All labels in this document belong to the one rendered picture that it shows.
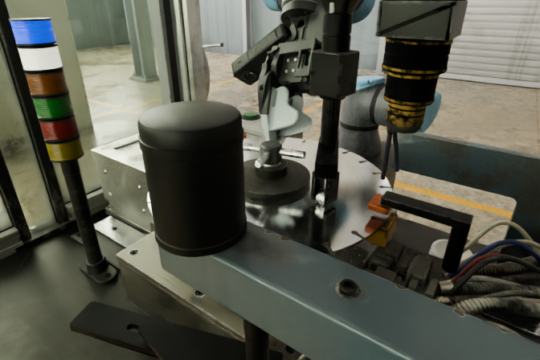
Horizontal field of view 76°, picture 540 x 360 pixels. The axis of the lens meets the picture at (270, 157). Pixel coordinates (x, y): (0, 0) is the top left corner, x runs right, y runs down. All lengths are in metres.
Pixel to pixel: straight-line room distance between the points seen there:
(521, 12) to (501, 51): 0.54
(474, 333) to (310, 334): 0.07
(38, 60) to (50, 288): 0.37
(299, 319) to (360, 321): 0.03
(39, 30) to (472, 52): 6.06
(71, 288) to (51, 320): 0.06
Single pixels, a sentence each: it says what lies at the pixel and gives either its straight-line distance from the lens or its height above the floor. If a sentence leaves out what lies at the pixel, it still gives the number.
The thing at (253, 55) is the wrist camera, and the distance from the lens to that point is 0.55.
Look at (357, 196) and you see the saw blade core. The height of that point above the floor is 0.95.
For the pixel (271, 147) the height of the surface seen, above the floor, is 1.00.
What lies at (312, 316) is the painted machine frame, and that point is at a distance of 0.19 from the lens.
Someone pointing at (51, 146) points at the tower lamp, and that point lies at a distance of 0.57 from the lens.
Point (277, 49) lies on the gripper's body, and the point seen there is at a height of 1.11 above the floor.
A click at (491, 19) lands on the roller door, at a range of 6.25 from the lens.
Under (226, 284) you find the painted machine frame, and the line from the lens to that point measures 0.22.
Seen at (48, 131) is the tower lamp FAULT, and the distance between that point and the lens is 0.56.
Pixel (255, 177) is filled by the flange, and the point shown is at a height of 0.96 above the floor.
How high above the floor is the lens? 1.18
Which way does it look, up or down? 25 degrees down
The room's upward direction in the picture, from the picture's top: straight up
